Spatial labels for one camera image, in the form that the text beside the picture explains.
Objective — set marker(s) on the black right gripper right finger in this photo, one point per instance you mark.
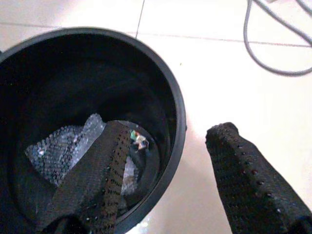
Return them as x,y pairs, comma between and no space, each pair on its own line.
253,185

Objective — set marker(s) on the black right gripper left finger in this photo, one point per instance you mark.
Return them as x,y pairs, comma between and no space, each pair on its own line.
97,180

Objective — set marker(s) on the black round rubbish bin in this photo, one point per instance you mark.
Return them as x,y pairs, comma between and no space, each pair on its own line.
170,80

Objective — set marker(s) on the clear bubble wrap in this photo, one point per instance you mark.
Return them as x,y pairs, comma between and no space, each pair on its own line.
56,156

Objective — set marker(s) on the small colourful wrapper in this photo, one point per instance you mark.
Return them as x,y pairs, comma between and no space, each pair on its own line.
139,140

